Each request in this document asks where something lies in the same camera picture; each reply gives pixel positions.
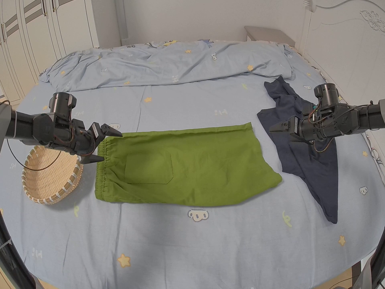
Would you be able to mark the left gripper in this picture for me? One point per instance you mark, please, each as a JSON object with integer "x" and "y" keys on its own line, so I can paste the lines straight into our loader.
{"x": 82, "y": 143}

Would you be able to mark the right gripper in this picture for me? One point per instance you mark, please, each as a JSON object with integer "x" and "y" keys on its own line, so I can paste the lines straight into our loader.
{"x": 306, "y": 129}

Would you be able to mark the green shorts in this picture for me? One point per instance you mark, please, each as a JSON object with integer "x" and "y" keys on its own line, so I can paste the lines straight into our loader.
{"x": 195, "y": 167}

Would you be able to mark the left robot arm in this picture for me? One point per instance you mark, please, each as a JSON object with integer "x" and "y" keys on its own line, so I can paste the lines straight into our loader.
{"x": 24, "y": 128}

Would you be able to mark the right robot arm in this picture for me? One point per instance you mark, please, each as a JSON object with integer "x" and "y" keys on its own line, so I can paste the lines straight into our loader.
{"x": 373, "y": 116}

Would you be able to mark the dark blue garment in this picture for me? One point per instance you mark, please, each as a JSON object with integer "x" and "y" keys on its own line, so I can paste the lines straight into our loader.
{"x": 318, "y": 173}

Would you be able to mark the round woven basket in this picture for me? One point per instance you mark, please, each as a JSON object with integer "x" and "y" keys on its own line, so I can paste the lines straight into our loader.
{"x": 45, "y": 185}

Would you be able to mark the bed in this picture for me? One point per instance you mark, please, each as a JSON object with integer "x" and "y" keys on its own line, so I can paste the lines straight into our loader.
{"x": 180, "y": 236}

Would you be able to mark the pale blue quilt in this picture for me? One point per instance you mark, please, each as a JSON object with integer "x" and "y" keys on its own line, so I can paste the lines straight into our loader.
{"x": 165, "y": 65}

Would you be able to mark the grey bedside table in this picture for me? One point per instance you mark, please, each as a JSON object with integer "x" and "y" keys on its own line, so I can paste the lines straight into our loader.
{"x": 264, "y": 33}

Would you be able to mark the white wardrobe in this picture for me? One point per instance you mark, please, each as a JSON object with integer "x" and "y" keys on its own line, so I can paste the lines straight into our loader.
{"x": 30, "y": 41}

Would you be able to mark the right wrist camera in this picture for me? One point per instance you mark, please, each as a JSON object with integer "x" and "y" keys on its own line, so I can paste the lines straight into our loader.
{"x": 309, "y": 110}

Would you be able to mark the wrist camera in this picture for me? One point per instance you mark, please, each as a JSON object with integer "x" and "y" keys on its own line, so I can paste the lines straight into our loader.
{"x": 309, "y": 110}
{"x": 78, "y": 124}

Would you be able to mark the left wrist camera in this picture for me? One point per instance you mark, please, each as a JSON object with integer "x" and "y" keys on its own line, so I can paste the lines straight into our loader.
{"x": 78, "y": 124}

